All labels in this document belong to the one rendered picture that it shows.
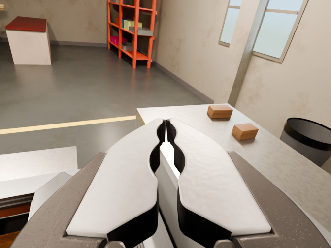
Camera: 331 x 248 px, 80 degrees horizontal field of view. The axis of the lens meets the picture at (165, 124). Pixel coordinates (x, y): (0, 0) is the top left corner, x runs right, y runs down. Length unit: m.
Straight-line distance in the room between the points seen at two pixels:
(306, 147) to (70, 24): 7.37
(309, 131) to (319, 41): 1.00
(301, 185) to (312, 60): 2.20
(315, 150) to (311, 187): 1.54
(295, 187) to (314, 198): 0.06
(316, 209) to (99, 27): 7.87
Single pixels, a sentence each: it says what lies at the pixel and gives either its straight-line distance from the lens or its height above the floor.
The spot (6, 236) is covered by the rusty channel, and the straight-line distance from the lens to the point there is 1.03.
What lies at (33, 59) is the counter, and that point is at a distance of 5.66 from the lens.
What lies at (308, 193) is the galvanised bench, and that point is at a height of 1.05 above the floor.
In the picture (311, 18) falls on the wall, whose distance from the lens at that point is 3.01.
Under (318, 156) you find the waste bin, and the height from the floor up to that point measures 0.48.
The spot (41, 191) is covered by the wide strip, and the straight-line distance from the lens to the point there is 0.93.
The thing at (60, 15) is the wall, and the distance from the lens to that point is 7.97.
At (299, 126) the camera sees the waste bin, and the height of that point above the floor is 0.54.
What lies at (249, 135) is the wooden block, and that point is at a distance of 0.99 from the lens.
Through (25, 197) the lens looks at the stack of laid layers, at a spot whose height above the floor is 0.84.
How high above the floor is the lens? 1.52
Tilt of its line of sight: 30 degrees down
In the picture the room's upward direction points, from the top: 9 degrees clockwise
